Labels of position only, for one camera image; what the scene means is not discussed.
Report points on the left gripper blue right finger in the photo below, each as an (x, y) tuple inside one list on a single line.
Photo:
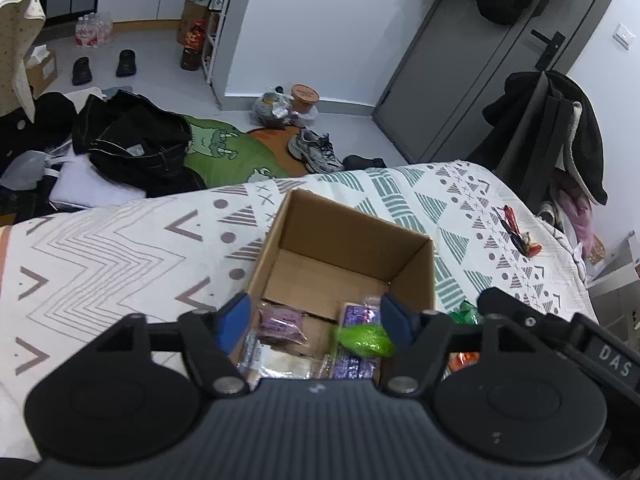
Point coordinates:
[(421, 341)]

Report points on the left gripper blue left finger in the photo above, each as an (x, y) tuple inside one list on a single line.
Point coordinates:
[(209, 338)]

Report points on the bright green candy wrapper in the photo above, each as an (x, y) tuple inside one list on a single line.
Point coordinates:
[(366, 340)]

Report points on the clear white snack packet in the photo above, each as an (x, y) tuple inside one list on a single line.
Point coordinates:
[(260, 360)]

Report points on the small purple snack packet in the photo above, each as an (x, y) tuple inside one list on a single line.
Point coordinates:
[(281, 324)]

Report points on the purple wafer snack pack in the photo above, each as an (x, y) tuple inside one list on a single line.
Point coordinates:
[(347, 365)]

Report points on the orange cracker packet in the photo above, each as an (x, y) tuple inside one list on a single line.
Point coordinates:
[(461, 360)]

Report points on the green snack packet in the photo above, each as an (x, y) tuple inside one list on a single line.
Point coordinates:
[(466, 314)]

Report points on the brown cardboard box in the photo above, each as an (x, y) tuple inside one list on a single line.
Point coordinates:
[(320, 255)]

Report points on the patterned bed blanket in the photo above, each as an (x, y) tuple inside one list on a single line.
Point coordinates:
[(67, 277)]

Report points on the green dinosaur rug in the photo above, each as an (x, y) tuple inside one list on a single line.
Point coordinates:
[(224, 155)]

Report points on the black office chair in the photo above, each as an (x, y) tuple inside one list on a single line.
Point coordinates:
[(527, 165)]

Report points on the grey sneaker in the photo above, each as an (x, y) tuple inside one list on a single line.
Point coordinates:
[(315, 151)]

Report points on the black clothes pile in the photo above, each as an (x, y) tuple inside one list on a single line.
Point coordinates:
[(84, 151)]

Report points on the black jacket on chair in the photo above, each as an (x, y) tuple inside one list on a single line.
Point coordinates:
[(582, 153)]

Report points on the brown lidded jar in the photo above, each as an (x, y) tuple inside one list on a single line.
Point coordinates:
[(304, 98)]

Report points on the grey door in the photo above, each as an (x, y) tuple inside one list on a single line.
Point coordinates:
[(458, 62)]

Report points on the dark soda bottle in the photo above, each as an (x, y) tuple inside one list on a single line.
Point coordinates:
[(193, 42)]

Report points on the right black slipper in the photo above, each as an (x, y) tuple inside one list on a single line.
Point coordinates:
[(127, 64)]

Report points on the black slipper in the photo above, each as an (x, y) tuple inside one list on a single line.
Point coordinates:
[(127, 64), (81, 72)]

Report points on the left black slipper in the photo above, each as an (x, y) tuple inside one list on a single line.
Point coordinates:
[(81, 72)]

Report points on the brown paper bag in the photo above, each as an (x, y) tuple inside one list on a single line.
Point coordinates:
[(193, 11)]

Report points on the small cardboard box on floor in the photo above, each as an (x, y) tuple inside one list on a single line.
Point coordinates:
[(41, 68)]

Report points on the water bottle pack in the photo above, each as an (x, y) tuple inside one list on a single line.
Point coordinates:
[(93, 30)]

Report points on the dotted cream tablecloth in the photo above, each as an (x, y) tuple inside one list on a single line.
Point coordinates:
[(21, 22)]

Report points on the red keychain with keys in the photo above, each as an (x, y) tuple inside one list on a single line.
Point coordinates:
[(520, 240)]

